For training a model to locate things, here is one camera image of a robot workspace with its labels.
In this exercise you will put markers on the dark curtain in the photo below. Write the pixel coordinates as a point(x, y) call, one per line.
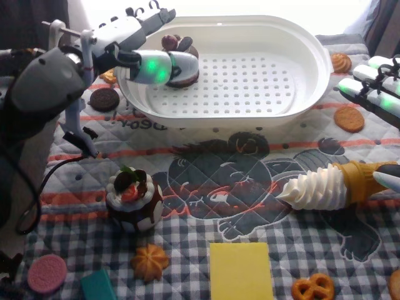
point(25, 18)
point(387, 25)

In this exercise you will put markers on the small orange cookie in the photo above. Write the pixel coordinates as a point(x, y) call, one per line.
point(109, 76)

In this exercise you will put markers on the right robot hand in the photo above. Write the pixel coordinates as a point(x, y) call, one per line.
point(365, 73)

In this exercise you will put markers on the pink sandwich cookie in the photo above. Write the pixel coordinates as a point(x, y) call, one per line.
point(47, 275)

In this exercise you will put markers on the chocolate cupcake with cherry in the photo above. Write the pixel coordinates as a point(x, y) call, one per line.
point(175, 42)

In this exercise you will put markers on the grey quilt with printed bear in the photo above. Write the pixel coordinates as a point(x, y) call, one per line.
point(218, 150)

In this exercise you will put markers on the yellow block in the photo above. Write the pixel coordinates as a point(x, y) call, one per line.
point(240, 272)

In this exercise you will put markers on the orange swirl butter cookie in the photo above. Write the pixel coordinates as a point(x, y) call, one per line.
point(341, 62)
point(150, 262)

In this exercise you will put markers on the chocolate cupcake with strawberry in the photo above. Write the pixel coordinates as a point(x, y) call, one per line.
point(134, 203)

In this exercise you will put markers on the dark chocolate sandwich cookie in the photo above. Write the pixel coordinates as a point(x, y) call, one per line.
point(104, 99)

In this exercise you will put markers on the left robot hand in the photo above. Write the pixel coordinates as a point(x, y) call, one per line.
point(118, 34)

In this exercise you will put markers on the teal block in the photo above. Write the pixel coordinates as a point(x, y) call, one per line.
point(97, 286)

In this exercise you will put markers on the toy pretzel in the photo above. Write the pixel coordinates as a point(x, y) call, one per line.
point(312, 279)

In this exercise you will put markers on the toy ice cream cone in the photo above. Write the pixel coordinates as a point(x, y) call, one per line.
point(312, 187)

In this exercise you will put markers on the white perforated tray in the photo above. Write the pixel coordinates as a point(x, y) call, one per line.
point(237, 81)

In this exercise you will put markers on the round orange biscuit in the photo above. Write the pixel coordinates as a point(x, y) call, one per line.
point(349, 119)

